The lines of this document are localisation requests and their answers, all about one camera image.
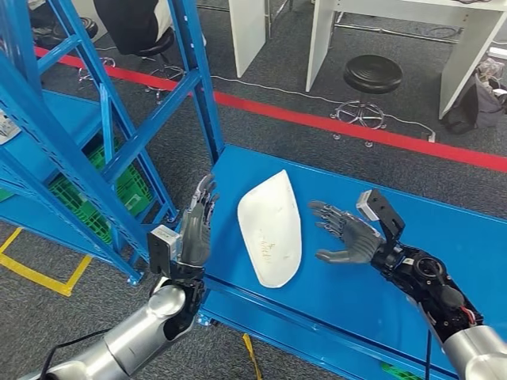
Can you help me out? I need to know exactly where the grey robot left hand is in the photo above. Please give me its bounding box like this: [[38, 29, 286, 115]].
[[180, 173, 220, 268]]

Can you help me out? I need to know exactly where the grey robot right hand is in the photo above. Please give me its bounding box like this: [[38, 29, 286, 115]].
[[308, 199, 385, 265]]

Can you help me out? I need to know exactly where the white plastic shell part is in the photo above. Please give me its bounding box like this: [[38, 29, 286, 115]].
[[236, 169, 302, 290]]

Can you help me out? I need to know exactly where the blue metal shelf rack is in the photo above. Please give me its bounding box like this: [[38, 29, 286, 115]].
[[0, 0, 507, 380], [0, 0, 179, 287]]

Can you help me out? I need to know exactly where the green plastic crate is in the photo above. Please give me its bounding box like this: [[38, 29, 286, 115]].
[[379, 362, 422, 380], [49, 139, 154, 248]]

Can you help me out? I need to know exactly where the yellow floor tape square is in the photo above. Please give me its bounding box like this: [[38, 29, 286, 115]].
[[242, 333, 263, 380], [0, 226, 93, 298]]

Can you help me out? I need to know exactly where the dark bag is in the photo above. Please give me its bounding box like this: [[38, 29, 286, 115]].
[[443, 57, 507, 136]]

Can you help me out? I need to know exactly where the white desk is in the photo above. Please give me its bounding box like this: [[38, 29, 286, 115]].
[[307, 0, 507, 120], [228, 0, 267, 78]]

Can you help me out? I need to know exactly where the person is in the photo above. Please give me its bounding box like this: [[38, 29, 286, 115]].
[[93, 0, 175, 56]]

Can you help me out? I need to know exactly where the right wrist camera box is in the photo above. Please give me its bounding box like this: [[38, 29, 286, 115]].
[[355, 188, 405, 248]]

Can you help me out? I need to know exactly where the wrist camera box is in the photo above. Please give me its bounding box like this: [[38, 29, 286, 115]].
[[147, 225, 183, 278], [355, 188, 405, 248]]

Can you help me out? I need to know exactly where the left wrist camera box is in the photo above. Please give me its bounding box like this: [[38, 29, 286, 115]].
[[147, 225, 183, 278]]

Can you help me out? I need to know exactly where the white floor cable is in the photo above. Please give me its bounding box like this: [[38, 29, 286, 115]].
[[212, 74, 437, 143]]

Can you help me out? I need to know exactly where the dark right arm cable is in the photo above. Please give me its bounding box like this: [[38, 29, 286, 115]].
[[425, 329, 434, 380]]

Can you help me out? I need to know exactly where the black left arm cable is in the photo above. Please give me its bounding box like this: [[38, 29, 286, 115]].
[[39, 329, 112, 380]]

